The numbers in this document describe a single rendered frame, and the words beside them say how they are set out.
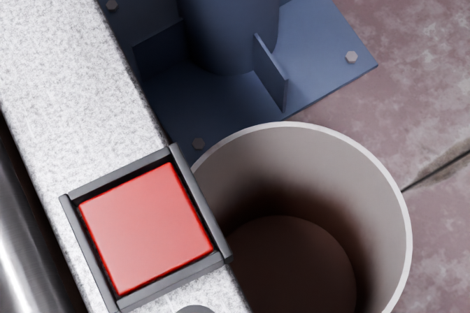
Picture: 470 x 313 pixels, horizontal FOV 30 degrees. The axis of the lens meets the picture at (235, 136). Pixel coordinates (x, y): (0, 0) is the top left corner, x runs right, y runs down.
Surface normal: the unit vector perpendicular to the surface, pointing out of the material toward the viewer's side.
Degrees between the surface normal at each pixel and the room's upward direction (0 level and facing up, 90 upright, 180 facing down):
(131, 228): 0
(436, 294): 0
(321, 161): 87
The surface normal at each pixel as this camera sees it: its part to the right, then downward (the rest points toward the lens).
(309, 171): -0.27, 0.89
